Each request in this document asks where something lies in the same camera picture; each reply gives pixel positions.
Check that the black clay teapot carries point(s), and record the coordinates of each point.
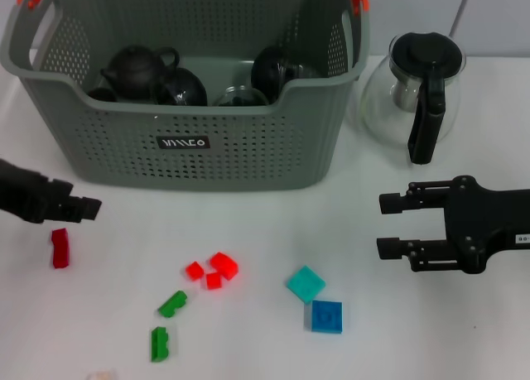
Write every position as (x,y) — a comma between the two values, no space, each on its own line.
(132,73)

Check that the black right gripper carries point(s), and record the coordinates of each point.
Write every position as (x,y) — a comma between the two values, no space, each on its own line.
(480,222)

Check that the glass teacup black holder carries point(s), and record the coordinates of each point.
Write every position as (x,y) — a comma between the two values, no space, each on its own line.
(182,88)
(240,98)
(269,71)

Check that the green toy brick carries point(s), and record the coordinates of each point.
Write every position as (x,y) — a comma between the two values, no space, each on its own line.
(172,304)
(159,344)

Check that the grey perforated plastic storage bin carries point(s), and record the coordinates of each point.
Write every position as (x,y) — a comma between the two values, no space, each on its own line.
(248,148)

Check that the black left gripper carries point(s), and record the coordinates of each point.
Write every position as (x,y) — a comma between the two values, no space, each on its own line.
(29,193)

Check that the dark red notched brick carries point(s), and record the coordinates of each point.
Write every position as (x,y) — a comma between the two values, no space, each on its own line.
(61,249)

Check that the blue square toy brick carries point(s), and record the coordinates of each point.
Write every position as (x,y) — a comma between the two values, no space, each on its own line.
(327,316)

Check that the small red toy brick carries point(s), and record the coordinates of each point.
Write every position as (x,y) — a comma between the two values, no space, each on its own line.
(194,270)
(214,280)

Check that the teal square toy brick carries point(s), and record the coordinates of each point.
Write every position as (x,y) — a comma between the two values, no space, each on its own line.
(305,284)

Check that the glass coffee pot black lid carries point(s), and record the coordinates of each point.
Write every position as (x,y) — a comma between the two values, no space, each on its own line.
(426,53)

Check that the wide red toy brick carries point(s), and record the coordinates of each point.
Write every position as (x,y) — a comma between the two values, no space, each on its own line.
(223,265)

